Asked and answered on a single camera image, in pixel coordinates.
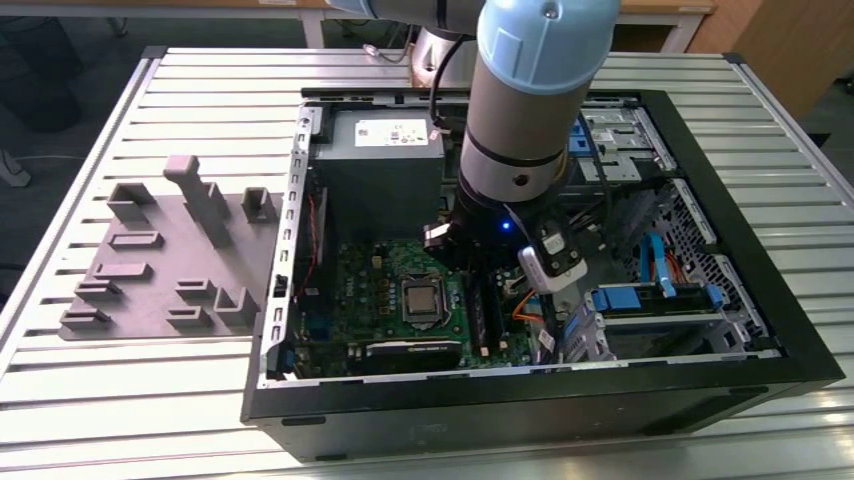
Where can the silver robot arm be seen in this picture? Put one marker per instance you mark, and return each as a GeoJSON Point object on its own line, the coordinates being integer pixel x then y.
{"type": "Point", "coordinates": [527, 125]}

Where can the black RAM slot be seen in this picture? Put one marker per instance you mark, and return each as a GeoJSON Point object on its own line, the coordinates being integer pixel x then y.
{"type": "Point", "coordinates": [472, 310]}

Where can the silver CPU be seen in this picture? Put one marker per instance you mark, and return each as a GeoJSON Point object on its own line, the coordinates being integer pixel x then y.
{"type": "Point", "coordinates": [423, 302]}

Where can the grey power supply unit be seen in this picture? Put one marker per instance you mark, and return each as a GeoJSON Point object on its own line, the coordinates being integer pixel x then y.
{"type": "Point", "coordinates": [374, 190]}

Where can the green motherboard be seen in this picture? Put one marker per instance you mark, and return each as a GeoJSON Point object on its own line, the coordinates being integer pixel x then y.
{"type": "Point", "coordinates": [360, 305]}

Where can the blue plastic drive latch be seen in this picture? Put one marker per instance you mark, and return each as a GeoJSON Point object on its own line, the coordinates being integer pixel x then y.
{"type": "Point", "coordinates": [579, 150]}

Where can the blue disk carrier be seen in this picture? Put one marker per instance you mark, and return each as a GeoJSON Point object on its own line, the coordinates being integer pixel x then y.
{"type": "Point", "coordinates": [623, 300]}

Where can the black graphics card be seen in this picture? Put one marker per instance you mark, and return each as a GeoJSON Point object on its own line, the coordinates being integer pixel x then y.
{"type": "Point", "coordinates": [407, 356]}

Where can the silver metal drive cage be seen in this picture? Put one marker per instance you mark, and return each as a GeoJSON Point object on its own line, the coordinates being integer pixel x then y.
{"type": "Point", "coordinates": [620, 165]}

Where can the silver metal disk bay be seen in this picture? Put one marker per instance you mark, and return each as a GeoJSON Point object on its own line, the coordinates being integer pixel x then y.
{"type": "Point", "coordinates": [667, 325]}

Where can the black PC case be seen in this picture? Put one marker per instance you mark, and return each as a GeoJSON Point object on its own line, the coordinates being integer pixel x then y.
{"type": "Point", "coordinates": [534, 415]}

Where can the grey parts rack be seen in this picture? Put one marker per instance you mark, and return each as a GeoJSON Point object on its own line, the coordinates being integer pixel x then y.
{"type": "Point", "coordinates": [173, 240]}

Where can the brown wooden cabinet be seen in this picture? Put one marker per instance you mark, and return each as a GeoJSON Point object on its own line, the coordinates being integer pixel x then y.
{"type": "Point", "coordinates": [787, 50]}

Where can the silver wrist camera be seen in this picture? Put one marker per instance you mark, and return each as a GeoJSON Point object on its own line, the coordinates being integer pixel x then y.
{"type": "Point", "coordinates": [556, 275]}

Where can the white desk frame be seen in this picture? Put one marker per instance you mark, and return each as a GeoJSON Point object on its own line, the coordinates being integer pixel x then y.
{"type": "Point", "coordinates": [687, 20]}

